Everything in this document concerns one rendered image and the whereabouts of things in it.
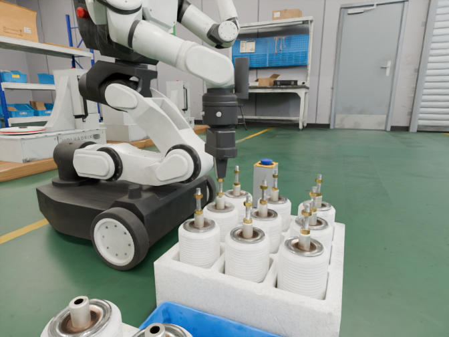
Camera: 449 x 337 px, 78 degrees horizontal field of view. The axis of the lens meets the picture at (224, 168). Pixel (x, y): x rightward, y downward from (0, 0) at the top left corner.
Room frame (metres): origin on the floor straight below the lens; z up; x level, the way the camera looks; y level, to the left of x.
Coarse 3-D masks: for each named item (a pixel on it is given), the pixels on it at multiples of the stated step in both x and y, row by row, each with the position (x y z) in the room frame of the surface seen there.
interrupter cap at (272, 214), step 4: (256, 208) 0.68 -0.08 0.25; (252, 212) 0.66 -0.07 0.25; (256, 212) 0.66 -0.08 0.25; (268, 212) 0.66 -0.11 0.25; (272, 212) 0.66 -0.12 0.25; (276, 212) 0.65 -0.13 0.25; (252, 216) 0.63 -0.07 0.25; (256, 216) 0.63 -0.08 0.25; (260, 216) 0.64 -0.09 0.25; (268, 216) 0.64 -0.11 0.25; (272, 216) 0.63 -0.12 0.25; (276, 216) 0.63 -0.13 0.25; (260, 220) 0.61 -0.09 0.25; (264, 220) 0.61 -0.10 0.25; (268, 220) 0.61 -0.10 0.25; (272, 220) 0.61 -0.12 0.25
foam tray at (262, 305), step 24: (336, 240) 0.65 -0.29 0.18; (168, 264) 0.54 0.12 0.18; (216, 264) 0.54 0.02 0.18; (336, 264) 0.54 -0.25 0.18; (168, 288) 0.53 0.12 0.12; (192, 288) 0.51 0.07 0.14; (216, 288) 0.48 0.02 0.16; (240, 288) 0.46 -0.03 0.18; (264, 288) 0.46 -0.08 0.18; (336, 288) 0.46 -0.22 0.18; (216, 312) 0.48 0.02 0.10; (240, 312) 0.46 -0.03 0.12; (264, 312) 0.44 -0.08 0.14; (288, 312) 0.42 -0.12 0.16; (312, 312) 0.41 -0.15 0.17; (336, 312) 0.40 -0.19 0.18; (288, 336) 0.42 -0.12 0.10; (312, 336) 0.41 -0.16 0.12; (336, 336) 0.39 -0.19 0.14
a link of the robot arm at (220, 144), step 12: (204, 108) 0.67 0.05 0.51; (216, 108) 0.65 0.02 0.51; (228, 108) 0.65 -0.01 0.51; (204, 120) 0.67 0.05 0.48; (216, 120) 0.65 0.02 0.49; (228, 120) 0.65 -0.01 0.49; (216, 132) 0.65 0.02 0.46; (228, 132) 0.66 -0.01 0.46; (204, 144) 0.72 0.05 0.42; (216, 144) 0.65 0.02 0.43; (228, 144) 0.66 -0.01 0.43; (216, 156) 0.64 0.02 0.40; (228, 156) 0.63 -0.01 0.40
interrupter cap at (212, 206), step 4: (208, 204) 0.71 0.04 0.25; (212, 204) 0.71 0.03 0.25; (224, 204) 0.71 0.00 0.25; (228, 204) 0.71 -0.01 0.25; (232, 204) 0.71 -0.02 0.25; (208, 208) 0.68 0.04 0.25; (212, 208) 0.68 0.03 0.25; (224, 208) 0.69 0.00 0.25; (228, 208) 0.68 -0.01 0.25; (232, 208) 0.68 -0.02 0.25; (212, 212) 0.66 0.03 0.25; (216, 212) 0.66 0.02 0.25; (220, 212) 0.66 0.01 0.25; (224, 212) 0.66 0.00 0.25; (228, 212) 0.66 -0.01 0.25
